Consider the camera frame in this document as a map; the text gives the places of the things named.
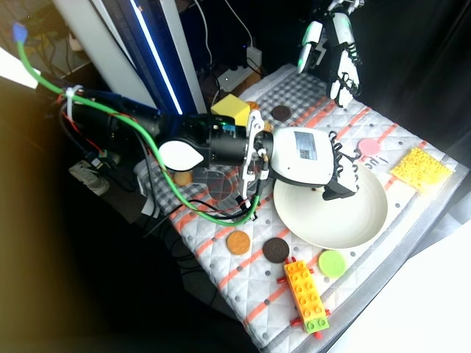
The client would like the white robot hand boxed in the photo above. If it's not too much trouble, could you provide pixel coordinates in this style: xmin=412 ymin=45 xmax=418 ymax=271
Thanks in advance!
xmin=269 ymin=126 xmax=361 ymax=202
xmin=297 ymin=13 xmax=364 ymax=110

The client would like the white round plate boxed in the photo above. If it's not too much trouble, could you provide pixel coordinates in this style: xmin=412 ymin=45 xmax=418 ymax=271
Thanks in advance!
xmin=273 ymin=163 xmax=389 ymax=250

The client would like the dark chocolate sandwich cookie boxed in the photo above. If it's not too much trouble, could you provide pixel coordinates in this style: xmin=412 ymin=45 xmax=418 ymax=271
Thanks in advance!
xmin=271 ymin=104 xmax=292 ymax=121
xmin=262 ymin=237 xmax=291 ymax=264

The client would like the clear round plastic disc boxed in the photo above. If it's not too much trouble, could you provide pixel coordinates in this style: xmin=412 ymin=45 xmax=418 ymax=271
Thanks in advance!
xmin=200 ymin=167 xmax=240 ymax=202

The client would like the yellow foam block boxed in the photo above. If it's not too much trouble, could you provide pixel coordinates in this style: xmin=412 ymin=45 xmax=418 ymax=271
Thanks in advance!
xmin=210 ymin=93 xmax=251 ymax=126

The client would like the pink round disc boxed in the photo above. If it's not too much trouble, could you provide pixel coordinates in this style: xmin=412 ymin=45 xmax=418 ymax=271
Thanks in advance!
xmin=358 ymin=138 xmax=380 ymax=157

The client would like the white power adapter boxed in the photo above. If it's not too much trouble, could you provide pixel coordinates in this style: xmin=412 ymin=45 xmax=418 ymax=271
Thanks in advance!
xmin=246 ymin=46 xmax=263 ymax=69

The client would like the tan round sandwich cookie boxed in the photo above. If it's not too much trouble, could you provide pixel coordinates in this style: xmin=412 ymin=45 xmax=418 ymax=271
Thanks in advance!
xmin=173 ymin=171 xmax=194 ymax=188
xmin=225 ymin=230 xmax=252 ymax=255

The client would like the green round disc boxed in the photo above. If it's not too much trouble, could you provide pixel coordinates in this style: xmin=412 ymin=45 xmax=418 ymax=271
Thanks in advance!
xmin=318 ymin=249 xmax=347 ymax=279

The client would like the grey quilt with bear print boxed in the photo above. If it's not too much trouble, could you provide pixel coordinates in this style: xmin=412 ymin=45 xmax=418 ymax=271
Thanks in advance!
xmin=134 ymin=63 xmax=461 ymax=350

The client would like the orange and green brick stack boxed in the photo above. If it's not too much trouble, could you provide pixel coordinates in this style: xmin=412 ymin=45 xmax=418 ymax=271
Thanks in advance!
xmin=283 ymin=260 xmax=331 ymax=335

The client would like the white pillar with blue light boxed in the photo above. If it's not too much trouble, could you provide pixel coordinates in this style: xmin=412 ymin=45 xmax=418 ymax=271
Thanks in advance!
xmin=51 ymin=0 xmax=209 ymax=117

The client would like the green cable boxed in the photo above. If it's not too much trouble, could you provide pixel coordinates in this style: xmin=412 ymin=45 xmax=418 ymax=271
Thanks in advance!
xmin=12 ymin=22 xmax=261 ymax=226

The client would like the white cable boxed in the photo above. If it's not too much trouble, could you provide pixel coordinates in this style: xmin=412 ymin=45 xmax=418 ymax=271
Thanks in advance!
xmin=223 ymin=0 xmax=255 ymax=49

